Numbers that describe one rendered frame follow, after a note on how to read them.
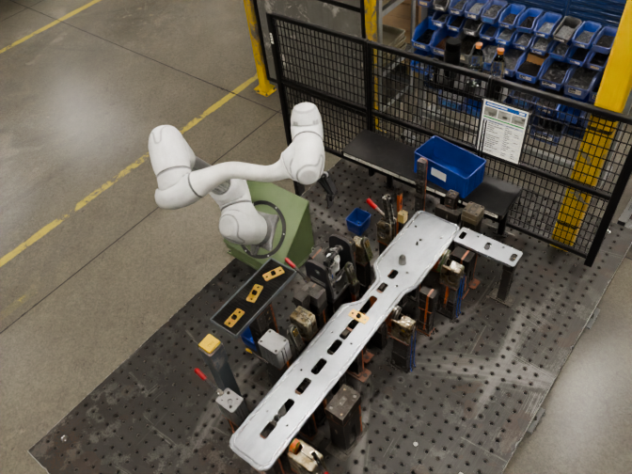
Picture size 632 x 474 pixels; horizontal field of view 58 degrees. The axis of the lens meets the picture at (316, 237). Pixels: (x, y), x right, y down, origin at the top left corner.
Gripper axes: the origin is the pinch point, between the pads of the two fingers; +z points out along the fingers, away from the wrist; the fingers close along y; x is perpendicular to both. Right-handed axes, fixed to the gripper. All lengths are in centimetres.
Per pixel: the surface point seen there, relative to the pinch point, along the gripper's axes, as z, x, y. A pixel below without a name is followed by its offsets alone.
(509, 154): 27, 90, 41
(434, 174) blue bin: 37, 71, 14
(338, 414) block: 43, -51, 43
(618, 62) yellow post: -28, 93, 72
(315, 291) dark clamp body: 38.4, -14.6, 6.3
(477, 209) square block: 40, 63, 40
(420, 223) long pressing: 46, 47, 20
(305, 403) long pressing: 46, -54, 30
